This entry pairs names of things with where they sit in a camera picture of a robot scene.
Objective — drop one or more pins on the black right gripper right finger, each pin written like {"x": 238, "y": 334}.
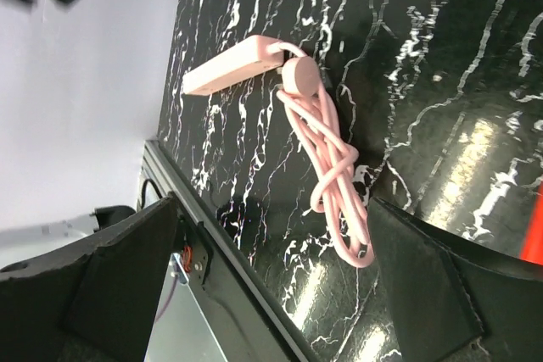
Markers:
{"x": 451, "y": 299}

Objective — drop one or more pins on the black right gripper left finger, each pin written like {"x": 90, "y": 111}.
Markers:
{"x": 92, "y": 300}

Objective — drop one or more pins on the pink power strip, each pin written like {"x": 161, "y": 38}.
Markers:
{"x": 249, "y": 58}

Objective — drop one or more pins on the aluminium frame rail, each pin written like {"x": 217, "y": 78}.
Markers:
{"x": 246, "y": 320}

